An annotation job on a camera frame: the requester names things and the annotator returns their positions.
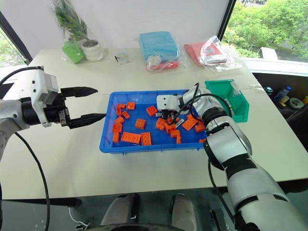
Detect red folded cloth under blue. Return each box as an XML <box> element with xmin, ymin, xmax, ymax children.
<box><xmin>146</xmin><ymin>60</ymin><xmax>180</xmax><ymax>71</ymax></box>

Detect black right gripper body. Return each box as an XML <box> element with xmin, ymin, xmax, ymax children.
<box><xmin>161</xmin><ymin>109</ymin><xmax>180</xmax><ymax>120</ymax></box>

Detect small clear plastic bag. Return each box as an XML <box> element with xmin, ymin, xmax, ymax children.
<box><xmin>114</xmin><ymin>51</ymin><xmax>132</xmax><ymax>65</ymax></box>

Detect blue plastic bin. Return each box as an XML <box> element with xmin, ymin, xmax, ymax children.
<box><xmin>99</xmin><ymin>89</ymin><xmax>210</xmax><ymax>156</ymax></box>

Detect potted plant in white pot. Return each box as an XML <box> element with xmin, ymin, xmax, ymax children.
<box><xmin>53</xmin><ymin>0</ymin><xmax>103</xmax><ymax>62</ymax></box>

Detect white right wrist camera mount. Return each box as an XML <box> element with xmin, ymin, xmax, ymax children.
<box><xmin>156</xmin><ymin>94</ymin><xmax>180</xmax><ymax>113</ymax></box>

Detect long orange toy brick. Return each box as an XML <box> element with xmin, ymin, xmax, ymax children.
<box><xmin>181</xmin><ymin>118</ymin><xmax>199</xmax><ymax>131</ymax></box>
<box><xmin>120</xmin><ymin>131</ymin><xmax>141</xmax><ymax>145</ymax></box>

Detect black flat device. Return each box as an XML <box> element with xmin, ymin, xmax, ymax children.
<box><xmin>0</xmin><ymin>82</ymin><xmax>15</xmax><ymax>100</ymax></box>

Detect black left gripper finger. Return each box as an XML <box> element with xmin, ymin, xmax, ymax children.
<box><xmin>60</xmin><ymin>86</ymin><xmax>99</xmax><ymax>99</ymax></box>
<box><xmin>68</xmin><ymin>113</ymin><xmax>107</xmax><ymax>130</ymax></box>

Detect green plastic bin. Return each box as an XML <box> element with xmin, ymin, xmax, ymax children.
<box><xmin>204</xmin><ymin>79</ymin><xmax>250</xmax><ymax>123</ymax></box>

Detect white curved chair back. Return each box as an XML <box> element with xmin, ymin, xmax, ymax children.
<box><xmin>258</xmin><ymin>47</ymin><xmax>280</xmax><ymax>60</ymax></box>

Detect black window frame post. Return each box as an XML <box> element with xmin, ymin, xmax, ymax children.
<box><xmin>217</xmin><ymin>0</ymin><xmax>237</xmax><ymax>43</ymax></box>

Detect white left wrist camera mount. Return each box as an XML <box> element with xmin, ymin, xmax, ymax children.
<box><xmin>31</xmin><ymin>66</ymin><xmax>60</xmax><ymax>128</ymax></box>

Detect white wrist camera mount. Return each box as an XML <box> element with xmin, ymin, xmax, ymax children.
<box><xmin>156</xmin><ymin>94</ymin><xmax>180</xmax><ymax>113</ymax></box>
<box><xmin>31</xmin><ymin>66</ymin><xmax>60</xmax><ymax>128</ymax></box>

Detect blue plastic bottle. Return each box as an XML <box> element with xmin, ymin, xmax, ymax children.
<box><xmin>273</xmin><ymin>86</ymin><xmax>294</xmax><ymax>103</ymax></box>

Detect green item in plastic bag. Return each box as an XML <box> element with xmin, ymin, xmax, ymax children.
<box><xmin>62</xmin><ymin>40</ymin><xmax>86</xmax><ymax>64</ymax></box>

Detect light blue folded cloth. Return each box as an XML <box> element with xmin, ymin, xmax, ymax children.
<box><xmin>139</xmin><ymin>30</ymin><xmax>180</xmax><ymax>66</ymax></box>

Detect clear crumpled plastic bag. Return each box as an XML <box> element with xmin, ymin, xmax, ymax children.
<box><xmin>198</xmin><ymin>35</ymin><xmax>245</xmax><ymax>73</ymax></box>

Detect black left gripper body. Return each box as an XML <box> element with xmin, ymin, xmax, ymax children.
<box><xmin>42</xmin><ymin>88</ymin><xmax>72</xmax><ymax>128</ymax></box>

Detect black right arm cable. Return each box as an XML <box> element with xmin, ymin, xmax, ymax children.
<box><xmin>177</xmin><ymin>82</ymin><xmax>232</xmax><ymax>126</ymax></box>

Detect white floor cable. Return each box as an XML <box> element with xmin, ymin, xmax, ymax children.
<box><xmin>68</xmin><ymin>206</ymin><xmax>90</xmax><ymax>229</ymax></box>

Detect white label on green bin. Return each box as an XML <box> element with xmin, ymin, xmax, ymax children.
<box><xmin>230</xmin><ymin>82</ymin><xmax>243</xmax><ymax>97</ymax></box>

